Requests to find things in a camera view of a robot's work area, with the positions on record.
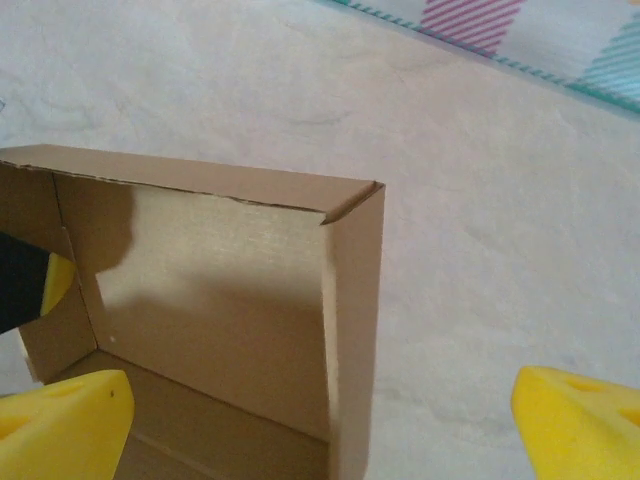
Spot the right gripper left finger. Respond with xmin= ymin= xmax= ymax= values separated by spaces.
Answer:
xmin=0 ymin=369 xmax=135 ymax=480

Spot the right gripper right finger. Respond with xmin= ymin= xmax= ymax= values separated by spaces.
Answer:
xmin=510 ymin=365 xmax=640 ymax=480

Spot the brown cardboard box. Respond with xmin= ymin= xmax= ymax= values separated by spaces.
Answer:
xmin=0 ymin=143 xmax=387 ymax=480

